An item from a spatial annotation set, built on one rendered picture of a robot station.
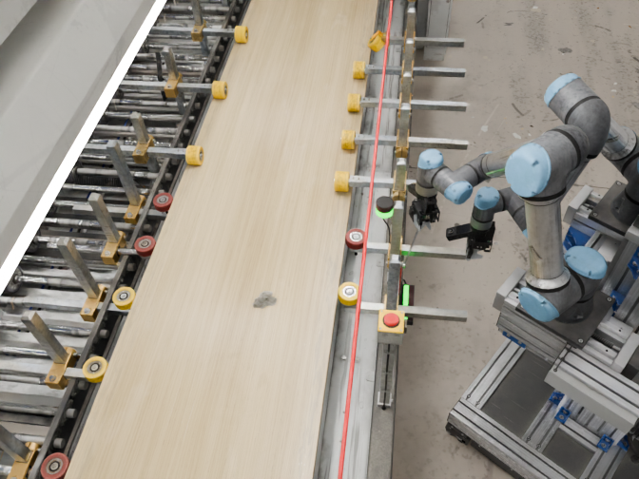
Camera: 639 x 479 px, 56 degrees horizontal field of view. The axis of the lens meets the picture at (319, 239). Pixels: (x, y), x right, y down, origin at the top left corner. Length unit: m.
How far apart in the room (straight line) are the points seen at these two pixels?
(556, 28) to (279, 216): 3.45
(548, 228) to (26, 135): 1.35
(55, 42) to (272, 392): 1.53
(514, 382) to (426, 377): 0.43
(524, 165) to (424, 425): 1.63
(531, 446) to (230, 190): 1.59
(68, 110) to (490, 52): 4.48
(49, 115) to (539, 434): 2.42
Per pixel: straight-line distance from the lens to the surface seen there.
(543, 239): 1.64
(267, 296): 2.11
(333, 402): 2.21
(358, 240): 2.24
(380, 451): 2.06
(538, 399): 2.78
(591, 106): 1.86
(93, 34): 0.57
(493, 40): 5.03
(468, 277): 3.30
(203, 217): 2.40
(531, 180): 1.52
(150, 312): 2.17
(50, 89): 0.52
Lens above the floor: 2.64
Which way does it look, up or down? 50 degrees down
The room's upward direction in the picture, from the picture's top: 4 degrees counter-clockwise
